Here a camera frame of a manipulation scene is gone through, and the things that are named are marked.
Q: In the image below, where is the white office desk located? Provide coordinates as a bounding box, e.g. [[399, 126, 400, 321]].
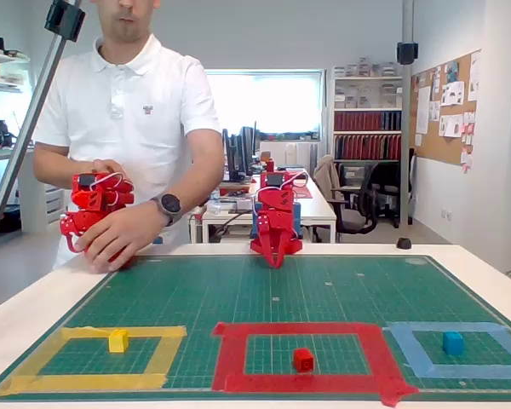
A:
[[189, 168, 338, 245]]

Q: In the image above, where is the grey round column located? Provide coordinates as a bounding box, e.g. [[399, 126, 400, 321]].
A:
[[401, 0, 415, 227]]

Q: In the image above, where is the cork pin board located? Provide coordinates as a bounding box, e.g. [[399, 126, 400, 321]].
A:
[[410, 49, 483, 168]]

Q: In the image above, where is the person in white polo shirt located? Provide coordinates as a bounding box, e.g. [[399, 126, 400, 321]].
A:
[[32, 0, 222, 269]]

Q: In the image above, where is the black pole clamp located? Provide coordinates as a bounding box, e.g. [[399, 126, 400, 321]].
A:
[[396, 41, 419, 66], [44, 0, 87, 43]]

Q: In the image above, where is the green cutting mat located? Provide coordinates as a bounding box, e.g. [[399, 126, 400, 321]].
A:
[[0, 254, 511, 404]]

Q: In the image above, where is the red leader arm with handle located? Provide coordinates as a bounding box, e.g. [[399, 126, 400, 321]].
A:
[[59, 171, 137, 269]]

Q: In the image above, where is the wide bright window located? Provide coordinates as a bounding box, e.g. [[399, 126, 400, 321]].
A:
[[204, 67, 325, 140]]

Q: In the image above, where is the person's right hand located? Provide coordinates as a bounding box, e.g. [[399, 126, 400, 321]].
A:
[[91, 158, 131, 182]]

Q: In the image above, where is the beige jacket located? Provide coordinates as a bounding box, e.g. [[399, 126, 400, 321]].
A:
[[313, 154, 346, 202]]

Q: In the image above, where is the black office chair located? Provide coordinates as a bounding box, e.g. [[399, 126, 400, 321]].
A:
[[365, 160, 404, 229]]

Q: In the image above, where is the white drawer cabinet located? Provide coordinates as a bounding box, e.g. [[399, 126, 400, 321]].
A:
[[19, 147, 67, 233]]

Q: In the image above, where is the white wall shelf with boxes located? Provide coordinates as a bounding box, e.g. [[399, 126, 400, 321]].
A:
[[0, 36, 32, 95]]

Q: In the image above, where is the yellow cube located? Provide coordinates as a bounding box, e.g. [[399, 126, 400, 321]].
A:
[[108, 329, 130, 354]]

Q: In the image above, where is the yellow tape square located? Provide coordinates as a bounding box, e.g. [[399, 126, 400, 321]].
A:
[[0, 325, 187, 397]]

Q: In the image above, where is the person's left hand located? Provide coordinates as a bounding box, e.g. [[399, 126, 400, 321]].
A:
[[74, 200, 169, 274]]

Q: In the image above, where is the black computer monitor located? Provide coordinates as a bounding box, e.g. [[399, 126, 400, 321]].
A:
[[221, 127, 246, 182], [239, 121, 260, 175]]

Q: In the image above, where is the blue table clamp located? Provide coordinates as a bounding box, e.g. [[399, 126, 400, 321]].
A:
[[291, 203, 303, 239]]

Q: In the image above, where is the red tape square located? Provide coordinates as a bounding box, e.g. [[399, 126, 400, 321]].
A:
[[210, 321, 421, 408]]

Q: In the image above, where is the silver aluminium rod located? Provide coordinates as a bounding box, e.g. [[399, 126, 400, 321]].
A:
[[0, 0, 83, 263]]

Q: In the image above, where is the red cube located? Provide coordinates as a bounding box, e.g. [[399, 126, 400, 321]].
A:
[[292, 347, 315, 374]]

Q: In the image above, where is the grey smartwatch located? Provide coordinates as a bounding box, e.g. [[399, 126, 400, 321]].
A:
[[149, 191, 184, 227]]

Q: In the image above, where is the person's left forearm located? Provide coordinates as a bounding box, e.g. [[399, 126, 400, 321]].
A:
[[176, 168, 226, 221]]

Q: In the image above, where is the blue cube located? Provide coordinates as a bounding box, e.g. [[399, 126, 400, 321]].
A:
[[441, 331, 465, 356]]

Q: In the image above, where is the white bookshelf with binders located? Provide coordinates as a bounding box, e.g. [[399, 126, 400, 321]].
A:
[[330, 63, 405, 164]]

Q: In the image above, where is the blue tape square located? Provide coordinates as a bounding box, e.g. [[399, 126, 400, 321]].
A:
[[382, 321, 511, 380]]

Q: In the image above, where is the office chair with grey seat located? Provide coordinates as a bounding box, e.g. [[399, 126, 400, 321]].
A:
[[330, 164, 380, 245]]

